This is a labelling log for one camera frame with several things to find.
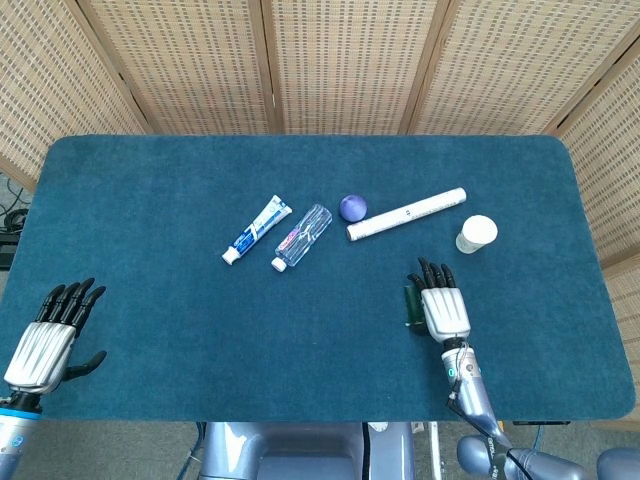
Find clear plastic water bottle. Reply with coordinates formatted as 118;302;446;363
270;203;334;273

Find blue cable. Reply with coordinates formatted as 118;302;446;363
183;422;207;480

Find white paper roll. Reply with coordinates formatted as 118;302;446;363
346;186;469;244

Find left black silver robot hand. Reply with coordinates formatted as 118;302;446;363
3;277;108;396

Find white paper cup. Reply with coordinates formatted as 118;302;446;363
454;214;499;255

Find woven bamboo folding screen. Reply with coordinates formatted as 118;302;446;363
0;0;640;431

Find black floor cables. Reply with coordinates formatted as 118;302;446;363
0;172;34;236

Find blue carpet table cover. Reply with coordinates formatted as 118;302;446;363
0;133;631;424

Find purple ball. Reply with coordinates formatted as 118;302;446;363
338;193;370;223

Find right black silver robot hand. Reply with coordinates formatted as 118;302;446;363
407;257;473;344

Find white table leg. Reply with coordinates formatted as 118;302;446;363
427;421;442;480

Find green strip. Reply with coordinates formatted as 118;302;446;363
403;284;427;335

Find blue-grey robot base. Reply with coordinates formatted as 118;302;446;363
199;421;416;480

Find black floor box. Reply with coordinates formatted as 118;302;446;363
0;233;21;271

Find blue white toothpaste tube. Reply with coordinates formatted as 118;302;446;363
221;194;293;266

